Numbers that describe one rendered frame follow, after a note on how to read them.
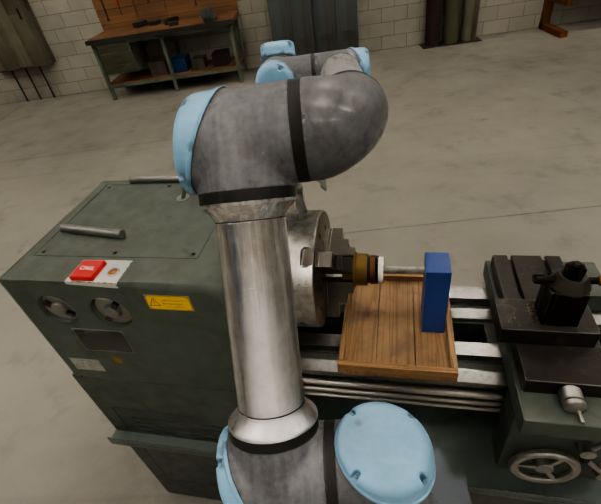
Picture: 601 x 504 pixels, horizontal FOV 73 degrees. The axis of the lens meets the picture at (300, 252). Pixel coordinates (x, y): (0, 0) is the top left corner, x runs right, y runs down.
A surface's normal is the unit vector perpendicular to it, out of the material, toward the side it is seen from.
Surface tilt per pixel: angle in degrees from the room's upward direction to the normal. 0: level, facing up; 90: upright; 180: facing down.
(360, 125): 77
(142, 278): 0
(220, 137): 59
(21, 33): 90
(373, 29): 90
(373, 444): 7
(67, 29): 90
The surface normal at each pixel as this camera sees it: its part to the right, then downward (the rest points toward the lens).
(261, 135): -0.07, 0.29
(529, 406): -0.14, -0.77
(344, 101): 0.40, -0.20
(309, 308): -0.19, 0.60
